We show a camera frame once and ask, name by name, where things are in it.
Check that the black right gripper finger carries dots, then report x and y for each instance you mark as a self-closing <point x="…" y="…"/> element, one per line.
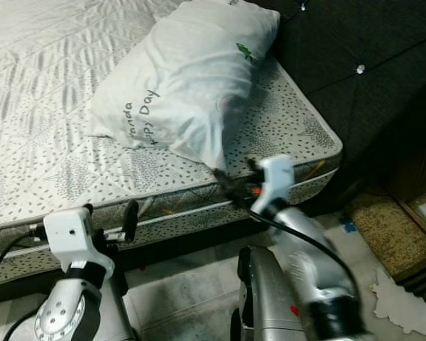
<point x="224" y="179"/>

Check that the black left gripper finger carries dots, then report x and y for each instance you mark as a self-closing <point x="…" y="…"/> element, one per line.
<point x="87" y="210"/>
<point x="130" y="220"/>

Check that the wooden nightstand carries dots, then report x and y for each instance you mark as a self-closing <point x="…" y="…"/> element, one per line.
<point x="422" y="177"/>

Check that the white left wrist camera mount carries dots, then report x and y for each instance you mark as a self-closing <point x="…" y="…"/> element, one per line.
<point x="71" y="231"/>

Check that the brown textured stool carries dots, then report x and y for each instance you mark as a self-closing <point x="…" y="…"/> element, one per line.
<point x="390" y="234"/>

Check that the black tufted headboard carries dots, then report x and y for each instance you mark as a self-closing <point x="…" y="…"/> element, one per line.
<point x="369" y="106"/>

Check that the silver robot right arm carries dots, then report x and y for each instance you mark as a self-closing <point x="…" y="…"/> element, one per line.
<point x="319" y="277"/>

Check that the white floor paper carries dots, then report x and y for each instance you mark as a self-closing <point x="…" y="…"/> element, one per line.
<point x="405" y="312"/>

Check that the grey patterned mattress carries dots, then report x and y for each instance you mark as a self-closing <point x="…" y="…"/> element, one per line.
<point x="42" y="71"/>

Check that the silver robot right leg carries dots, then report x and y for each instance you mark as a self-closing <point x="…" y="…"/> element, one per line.
<point x="266" y="298"/>

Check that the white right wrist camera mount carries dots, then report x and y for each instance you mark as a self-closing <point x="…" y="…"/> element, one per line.
<point x="277" y="181"/>

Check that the white pillow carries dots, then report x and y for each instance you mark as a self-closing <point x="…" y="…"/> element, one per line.
<point x="184" y="71"/>

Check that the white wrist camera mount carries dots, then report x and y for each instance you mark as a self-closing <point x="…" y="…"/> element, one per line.
<point x="71" y="231"/>
<point x="277" y="181"/>

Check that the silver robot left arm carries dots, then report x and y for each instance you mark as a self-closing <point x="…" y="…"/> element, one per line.
<point x="64" y="312"/>

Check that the blue tape piece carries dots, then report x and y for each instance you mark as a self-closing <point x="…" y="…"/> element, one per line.
<point x="348" y="226"/>

